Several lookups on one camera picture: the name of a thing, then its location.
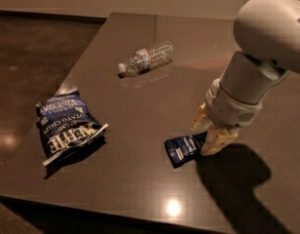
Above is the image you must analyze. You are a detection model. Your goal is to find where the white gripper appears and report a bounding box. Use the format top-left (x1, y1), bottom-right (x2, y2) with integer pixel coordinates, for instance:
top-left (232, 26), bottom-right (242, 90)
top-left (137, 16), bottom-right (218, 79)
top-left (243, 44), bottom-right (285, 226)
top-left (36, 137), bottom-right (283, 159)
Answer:
top-left (191, 79), bottom-right (262, 156)

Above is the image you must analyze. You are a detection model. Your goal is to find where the blue rxbar wrapper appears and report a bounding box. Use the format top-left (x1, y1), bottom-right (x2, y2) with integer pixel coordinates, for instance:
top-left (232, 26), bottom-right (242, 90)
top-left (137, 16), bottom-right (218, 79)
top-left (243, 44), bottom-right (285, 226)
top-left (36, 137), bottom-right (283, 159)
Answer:
top-left (165, 132), bottom-right (206, 168)

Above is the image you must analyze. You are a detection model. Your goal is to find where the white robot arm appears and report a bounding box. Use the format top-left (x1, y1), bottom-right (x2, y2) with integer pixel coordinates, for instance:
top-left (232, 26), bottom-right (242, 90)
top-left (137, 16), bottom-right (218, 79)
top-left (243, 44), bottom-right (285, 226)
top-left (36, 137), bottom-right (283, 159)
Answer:
top-left (192, 0), bottom-right (300, 156)

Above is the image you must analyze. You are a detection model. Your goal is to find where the clear plastic water bottle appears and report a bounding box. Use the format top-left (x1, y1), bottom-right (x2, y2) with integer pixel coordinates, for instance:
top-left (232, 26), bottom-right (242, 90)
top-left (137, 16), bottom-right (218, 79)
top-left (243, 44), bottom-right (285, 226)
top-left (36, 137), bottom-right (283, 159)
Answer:
top-left (118, 41), bottom-right (173, 77)

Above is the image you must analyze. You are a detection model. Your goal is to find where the blue kettle chips bag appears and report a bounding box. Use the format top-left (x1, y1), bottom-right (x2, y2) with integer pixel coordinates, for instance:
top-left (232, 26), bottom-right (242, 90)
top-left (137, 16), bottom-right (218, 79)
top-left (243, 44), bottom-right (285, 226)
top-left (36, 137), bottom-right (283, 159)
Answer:
top-left (36, 88), bottom-right (108, 167)

